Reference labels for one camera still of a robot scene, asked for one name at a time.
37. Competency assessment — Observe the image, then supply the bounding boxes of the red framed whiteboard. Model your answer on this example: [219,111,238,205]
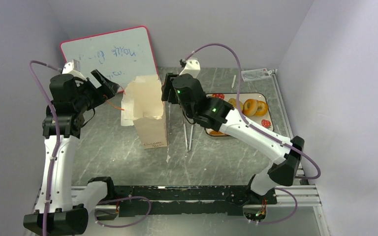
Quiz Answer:
[60,26,158,88]

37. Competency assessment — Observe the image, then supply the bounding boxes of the white card on table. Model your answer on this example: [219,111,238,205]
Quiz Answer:
[241,68,273,82]

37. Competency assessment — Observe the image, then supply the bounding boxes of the metal serving tongs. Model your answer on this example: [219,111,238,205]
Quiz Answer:
[182,113,194,152]

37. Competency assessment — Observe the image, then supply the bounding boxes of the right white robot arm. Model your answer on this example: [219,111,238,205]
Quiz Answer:
[161,73,305,204]

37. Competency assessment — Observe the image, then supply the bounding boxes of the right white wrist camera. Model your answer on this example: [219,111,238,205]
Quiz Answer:
[179,58,201,78]

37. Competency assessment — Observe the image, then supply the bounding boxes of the paper bag with orange handles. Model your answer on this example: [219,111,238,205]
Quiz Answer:
[106,74,168,149]

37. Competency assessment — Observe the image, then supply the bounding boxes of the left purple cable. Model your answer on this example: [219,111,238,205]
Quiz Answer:
[29,60,152,236]

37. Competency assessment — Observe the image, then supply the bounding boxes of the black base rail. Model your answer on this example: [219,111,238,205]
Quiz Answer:
[100,185,277,217]

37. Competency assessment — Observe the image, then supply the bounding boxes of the yellow fake bread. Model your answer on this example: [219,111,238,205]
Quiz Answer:
[228,98,244,112]

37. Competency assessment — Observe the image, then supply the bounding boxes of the purple cable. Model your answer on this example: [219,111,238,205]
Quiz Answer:
[29,60,152,236]
[180,43,321,226]

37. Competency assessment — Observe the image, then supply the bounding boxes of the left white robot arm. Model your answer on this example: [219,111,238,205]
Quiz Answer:
[23,70,119,236]

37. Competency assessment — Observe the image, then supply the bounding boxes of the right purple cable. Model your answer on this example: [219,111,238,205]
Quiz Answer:
[180,43,321,226]

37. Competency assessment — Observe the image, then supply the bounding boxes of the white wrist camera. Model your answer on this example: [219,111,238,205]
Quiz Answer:
[62,59,86,80]
[179,58,201,78]

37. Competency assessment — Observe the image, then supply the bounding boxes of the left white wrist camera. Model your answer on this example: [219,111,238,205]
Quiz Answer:
[62,59,86,80]

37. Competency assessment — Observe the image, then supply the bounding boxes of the strawberry print tray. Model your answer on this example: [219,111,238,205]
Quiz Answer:
[207,92,274,131]

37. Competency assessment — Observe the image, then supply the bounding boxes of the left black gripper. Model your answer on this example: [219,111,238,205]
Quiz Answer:
[73,69,119,112]

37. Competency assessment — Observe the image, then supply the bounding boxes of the small white stick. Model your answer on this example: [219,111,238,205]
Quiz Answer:
[231,75,237,89]

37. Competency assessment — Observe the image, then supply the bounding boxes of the yellow fake doughnut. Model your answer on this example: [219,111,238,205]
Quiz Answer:
[242,99,258,117]
[254,100,268,117]

